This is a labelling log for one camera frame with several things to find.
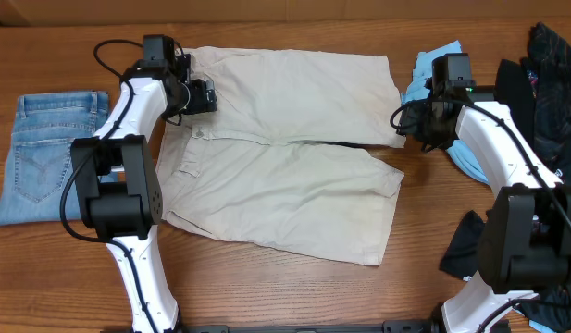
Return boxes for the folded blue denim jeans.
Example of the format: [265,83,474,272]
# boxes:
[0,91,108,227]

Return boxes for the black garment with logo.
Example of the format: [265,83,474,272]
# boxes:
[439,211,571,332]

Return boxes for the light blue shirt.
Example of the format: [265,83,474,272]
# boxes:
[400,40,491,186]

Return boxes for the black patterned garment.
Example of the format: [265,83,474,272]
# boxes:
[494,22,571,185]

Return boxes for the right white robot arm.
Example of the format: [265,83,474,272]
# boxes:
[382,53,571,333]

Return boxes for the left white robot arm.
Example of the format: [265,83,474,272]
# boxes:
[64,35,217,332]

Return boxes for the beige cotton shorts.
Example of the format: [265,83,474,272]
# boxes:
[157,46,404,265]

